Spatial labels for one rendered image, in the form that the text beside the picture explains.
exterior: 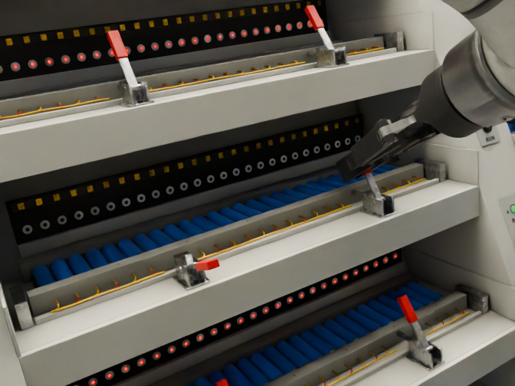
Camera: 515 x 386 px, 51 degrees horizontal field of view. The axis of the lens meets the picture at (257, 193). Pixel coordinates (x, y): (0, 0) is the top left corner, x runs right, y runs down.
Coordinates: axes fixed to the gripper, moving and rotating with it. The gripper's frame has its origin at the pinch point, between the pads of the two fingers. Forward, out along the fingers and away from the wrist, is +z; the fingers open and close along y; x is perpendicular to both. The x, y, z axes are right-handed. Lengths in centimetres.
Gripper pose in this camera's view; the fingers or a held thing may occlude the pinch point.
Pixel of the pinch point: (361, 161)
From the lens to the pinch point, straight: 71.5
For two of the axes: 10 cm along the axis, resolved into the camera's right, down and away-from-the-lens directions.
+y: 8.6, -2.6, 4.4
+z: -3.7, 3.0, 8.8
